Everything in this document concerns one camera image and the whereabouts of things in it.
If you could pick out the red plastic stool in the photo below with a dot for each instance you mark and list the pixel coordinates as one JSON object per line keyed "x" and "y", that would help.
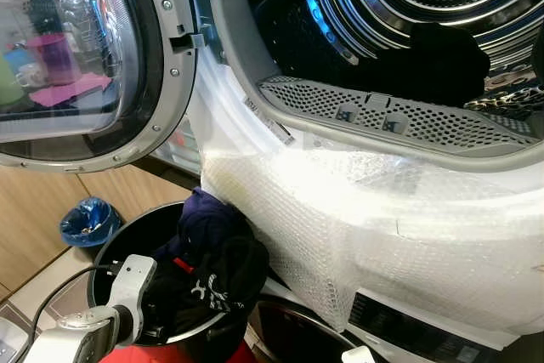
{"x": 170, "y": 355}

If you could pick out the black round laundry basket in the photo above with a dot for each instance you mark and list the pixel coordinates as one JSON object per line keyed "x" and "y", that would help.
{"x": 127, "y": 235}

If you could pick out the round glass washer door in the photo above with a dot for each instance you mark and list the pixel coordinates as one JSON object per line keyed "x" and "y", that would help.
{"x": 163, "y": 82}

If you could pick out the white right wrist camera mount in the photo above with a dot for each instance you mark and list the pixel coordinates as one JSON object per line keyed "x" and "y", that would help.
{"x": 355, "y": 355}

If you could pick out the black garment with white print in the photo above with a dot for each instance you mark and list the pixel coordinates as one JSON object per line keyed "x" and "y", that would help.
{"x": 238, "y": 269}

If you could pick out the dark navy garment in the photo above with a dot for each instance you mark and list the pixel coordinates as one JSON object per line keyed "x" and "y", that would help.
{"x": 208, "y": 218}

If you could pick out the clear bubble wrap sheet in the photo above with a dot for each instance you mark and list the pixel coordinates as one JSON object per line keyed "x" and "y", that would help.
{"x": 357, "y": 227}

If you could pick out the black drum lifter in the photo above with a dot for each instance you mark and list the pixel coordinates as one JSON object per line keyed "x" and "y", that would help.
{"x": 289, "y": 14}

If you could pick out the washing machine with black panel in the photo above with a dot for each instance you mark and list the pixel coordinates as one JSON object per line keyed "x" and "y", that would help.
{"x": 408, "y": 333}

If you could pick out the blue bin bag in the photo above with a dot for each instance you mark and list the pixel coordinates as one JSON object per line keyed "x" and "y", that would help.
{"x": 89, "y": 223}

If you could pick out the grey lint filter grille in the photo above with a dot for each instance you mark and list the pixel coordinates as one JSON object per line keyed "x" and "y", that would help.
{"x": 425, "y": 125}

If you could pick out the plain black garment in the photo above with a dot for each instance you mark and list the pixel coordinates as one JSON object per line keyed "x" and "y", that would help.
{"x": 433, "y": 65}

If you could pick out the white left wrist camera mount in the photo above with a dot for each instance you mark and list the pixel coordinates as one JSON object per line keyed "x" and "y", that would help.
{"x": 136, "y": 278}

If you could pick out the white tumble dryer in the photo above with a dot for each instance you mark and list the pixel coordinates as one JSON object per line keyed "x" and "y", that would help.
{"x": 221, "y": 91}

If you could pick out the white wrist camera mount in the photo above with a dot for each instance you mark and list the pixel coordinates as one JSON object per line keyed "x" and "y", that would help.
{"x": 136, "y": 278}
{"x": 355, "y": 355}

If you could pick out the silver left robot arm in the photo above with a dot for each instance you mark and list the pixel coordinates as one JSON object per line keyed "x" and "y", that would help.
{"x": 68, "y": 342}

